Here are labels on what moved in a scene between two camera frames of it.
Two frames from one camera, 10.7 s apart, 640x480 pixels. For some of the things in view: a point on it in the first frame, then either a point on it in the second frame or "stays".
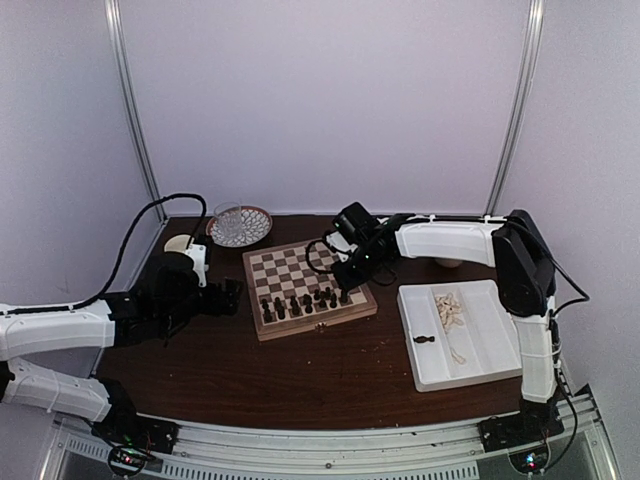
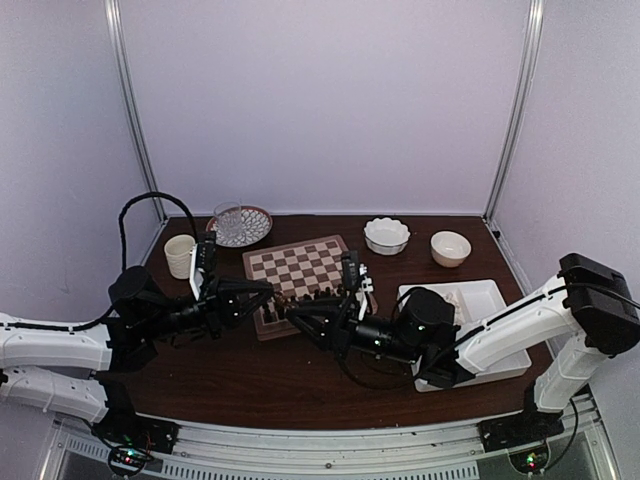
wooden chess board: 292,288 stays
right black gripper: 346,280 -> 347,314
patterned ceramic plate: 256,225 stays
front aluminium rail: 212,451 stays
